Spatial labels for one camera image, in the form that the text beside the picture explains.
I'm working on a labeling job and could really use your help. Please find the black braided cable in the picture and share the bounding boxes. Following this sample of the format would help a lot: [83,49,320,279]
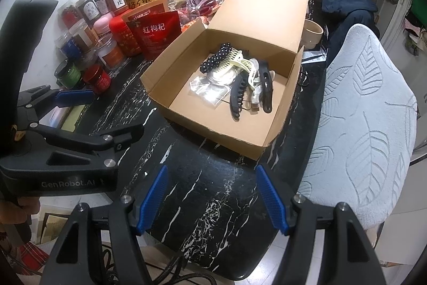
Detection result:
[100,245,221,285]

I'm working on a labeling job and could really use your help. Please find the pink bottle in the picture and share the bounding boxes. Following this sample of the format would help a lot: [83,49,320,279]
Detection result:
[93,12,116,39]

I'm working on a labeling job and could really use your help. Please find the orange pouch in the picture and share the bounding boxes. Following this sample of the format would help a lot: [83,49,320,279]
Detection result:
[121,0,169,22]

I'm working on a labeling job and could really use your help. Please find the red plaid cloth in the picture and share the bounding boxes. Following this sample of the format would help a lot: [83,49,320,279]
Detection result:
[16,241,51,273]

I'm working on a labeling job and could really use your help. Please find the black banana hair clip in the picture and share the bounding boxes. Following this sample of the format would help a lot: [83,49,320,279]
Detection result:
[258,59,275,114]

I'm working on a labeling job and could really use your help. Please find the black polka dot hair clip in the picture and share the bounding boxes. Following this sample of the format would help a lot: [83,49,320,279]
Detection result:
[199,42,233,74]

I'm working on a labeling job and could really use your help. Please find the red stand-up pouch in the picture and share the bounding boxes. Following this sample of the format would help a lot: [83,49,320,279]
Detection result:
[125,10,183,61]

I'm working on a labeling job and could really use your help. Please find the red canister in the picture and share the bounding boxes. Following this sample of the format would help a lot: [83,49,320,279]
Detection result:
[109,14,141,56]

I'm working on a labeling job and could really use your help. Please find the cream round cup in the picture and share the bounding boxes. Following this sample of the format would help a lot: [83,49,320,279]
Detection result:
[301,19,325,51]

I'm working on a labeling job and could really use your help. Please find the person's left hand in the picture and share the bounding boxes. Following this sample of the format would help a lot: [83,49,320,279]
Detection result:
[0,197,41,226]

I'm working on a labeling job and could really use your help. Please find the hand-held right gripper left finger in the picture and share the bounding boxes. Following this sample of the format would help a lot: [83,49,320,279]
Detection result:
[40,165,169,285]

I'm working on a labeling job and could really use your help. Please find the brown cardboard box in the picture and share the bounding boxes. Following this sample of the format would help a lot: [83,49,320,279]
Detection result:
[140,0,310,161]

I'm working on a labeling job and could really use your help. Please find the pale flat box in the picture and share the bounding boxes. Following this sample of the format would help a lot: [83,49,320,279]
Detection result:
[43,104,89,132]

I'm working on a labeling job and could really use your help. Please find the white scrunchie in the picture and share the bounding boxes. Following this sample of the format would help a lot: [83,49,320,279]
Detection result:
[189,69,235,106]

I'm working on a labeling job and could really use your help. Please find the cream comb hair clip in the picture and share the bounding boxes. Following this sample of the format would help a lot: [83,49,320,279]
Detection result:
[210,49,245,72]

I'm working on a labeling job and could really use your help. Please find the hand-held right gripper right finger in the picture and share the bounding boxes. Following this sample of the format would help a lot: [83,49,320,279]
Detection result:
[256,164,384,285]

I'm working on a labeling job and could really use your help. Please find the black wavy toothed hair clip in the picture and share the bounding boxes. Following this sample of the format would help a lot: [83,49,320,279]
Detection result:
[228,69,251,123]

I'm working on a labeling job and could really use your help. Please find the black hair tie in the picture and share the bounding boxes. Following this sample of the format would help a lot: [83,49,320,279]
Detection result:
[298,69,311,88]

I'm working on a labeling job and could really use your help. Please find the cluster of food jars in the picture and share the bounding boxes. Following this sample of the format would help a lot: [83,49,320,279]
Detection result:
[54,0,134,96]

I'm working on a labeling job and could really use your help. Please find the grey leaf-pattern chair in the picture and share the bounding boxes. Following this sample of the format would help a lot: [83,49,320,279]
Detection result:
[296,23,418,233]

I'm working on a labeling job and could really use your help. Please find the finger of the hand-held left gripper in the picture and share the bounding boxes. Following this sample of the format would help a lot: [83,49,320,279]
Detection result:
[15,85,96,123]
[31,123,145,157]

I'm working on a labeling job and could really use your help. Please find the dark blue jacket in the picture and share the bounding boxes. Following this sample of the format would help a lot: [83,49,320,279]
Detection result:
[321,0,378,52]

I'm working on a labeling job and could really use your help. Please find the red scissors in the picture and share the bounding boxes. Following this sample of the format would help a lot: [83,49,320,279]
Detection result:
[191,0,221,16]

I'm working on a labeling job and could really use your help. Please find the cream claw hair clip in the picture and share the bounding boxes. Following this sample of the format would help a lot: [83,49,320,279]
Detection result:
[230,57,261,86]

